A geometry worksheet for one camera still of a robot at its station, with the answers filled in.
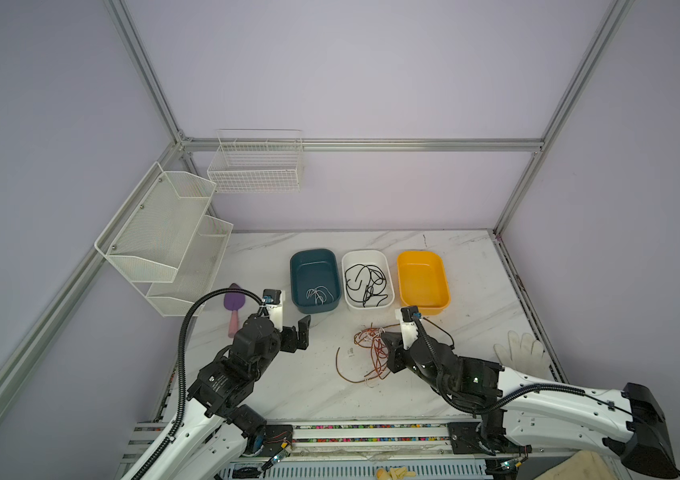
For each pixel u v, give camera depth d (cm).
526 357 88
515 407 48
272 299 60
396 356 63
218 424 48
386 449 73
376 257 106
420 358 54
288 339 63
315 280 105
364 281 104
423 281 110
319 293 98
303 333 65
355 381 83
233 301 104
